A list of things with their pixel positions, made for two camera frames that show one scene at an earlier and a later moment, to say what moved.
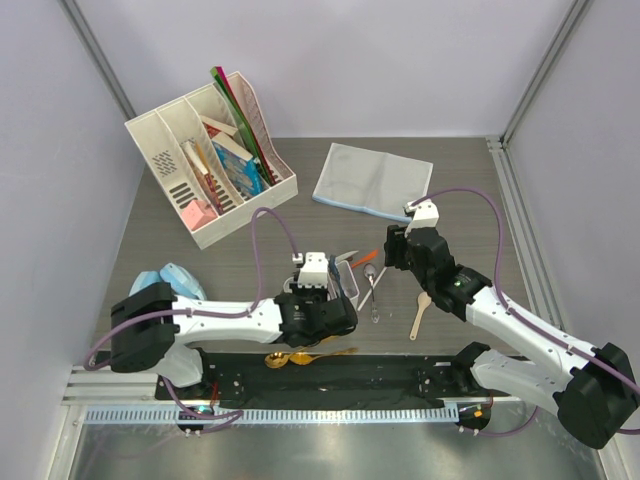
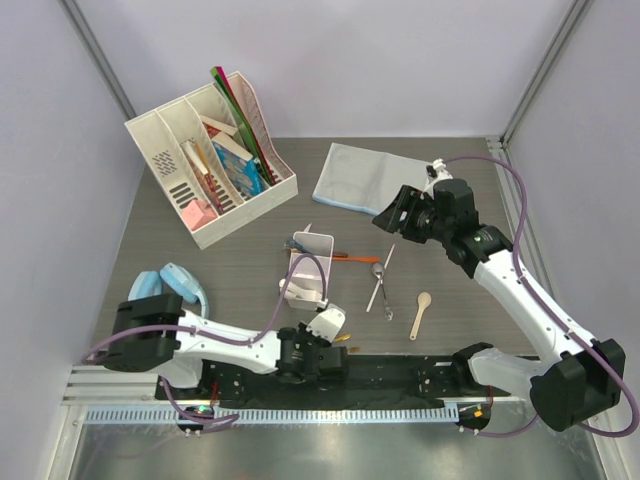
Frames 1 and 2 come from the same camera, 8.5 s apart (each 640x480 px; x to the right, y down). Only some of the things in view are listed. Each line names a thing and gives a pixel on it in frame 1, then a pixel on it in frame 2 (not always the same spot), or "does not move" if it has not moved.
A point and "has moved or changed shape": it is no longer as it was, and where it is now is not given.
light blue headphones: (180, 280) does not move
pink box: (197, 213) does not move
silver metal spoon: (370, 271) → (377, 269)
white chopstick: (366, 296) → (386, 263)
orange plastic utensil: (367, 257) has moved or changed shape
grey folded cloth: (373, 182) does not move
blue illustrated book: (245, 174) does not move
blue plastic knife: (334, 269) has moved or changed shape
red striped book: (203, 179) does not move
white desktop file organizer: (210, 153) does not move
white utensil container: (349, 283) has moved or changed shape
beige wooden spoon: (423, 301) does not move
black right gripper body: (397, 242) → (421, 221)
